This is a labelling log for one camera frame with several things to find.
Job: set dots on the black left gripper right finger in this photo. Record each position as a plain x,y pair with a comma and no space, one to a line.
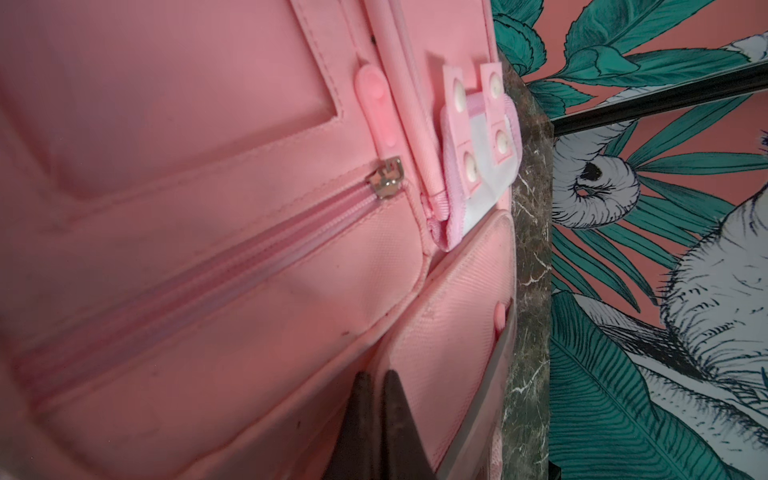
403,455

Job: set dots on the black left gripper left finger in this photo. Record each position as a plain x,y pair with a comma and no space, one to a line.
353,456

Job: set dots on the pink student backpack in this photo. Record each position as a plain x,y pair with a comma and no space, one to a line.
214,214

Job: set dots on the black right corner frame post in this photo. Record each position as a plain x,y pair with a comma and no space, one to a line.
719,87

